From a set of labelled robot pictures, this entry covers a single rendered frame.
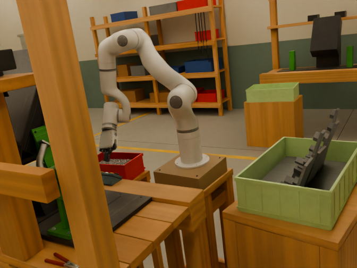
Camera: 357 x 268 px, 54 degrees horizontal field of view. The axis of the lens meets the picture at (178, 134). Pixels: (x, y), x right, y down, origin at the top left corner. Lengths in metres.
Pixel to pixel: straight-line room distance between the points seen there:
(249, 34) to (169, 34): 1.80
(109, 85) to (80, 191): 0.98
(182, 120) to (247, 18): 5.34
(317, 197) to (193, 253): 0.64
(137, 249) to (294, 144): 1.15
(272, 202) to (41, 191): 0.95
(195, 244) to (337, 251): 0.62
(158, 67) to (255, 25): 5.25
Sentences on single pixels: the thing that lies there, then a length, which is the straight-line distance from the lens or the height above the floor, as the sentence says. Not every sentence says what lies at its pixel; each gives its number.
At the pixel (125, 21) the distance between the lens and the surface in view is 7.68.
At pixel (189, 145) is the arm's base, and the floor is 1.05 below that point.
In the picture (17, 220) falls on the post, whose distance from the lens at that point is 1.42.
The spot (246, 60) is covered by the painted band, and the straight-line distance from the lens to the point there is 7.05.
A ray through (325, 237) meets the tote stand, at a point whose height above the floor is 0.79.
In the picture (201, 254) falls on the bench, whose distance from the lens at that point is 1.76.
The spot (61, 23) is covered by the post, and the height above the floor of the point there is 1.67.
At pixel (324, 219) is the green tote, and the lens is 1.54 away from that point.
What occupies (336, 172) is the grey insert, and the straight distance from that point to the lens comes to 1.94.
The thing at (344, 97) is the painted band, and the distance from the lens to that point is 6.72.
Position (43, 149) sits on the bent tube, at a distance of 1.71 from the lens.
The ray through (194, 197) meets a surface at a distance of 1.61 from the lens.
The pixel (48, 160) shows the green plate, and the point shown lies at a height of 1.12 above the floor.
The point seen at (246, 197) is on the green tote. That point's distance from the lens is 1.63.
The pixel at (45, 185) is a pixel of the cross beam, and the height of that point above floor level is 1.24.
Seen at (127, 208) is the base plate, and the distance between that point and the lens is 1.61.
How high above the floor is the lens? 1.61
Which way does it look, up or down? 16 degrees down
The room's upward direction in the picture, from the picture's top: 8 degrees counter-clockwise
